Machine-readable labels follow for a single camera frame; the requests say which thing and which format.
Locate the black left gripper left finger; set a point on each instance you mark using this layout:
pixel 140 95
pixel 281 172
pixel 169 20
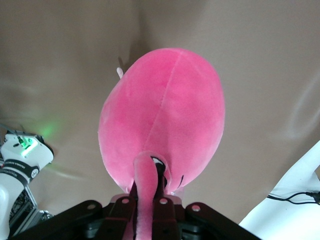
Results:
pixel 95 220

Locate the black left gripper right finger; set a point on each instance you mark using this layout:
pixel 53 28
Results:
pixel 190 220

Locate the white pink plush puppy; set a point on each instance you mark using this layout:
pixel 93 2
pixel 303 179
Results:
pixel 120 72

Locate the pink round plush toy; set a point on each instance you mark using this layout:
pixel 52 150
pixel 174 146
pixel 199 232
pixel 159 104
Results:
pixel 162 112

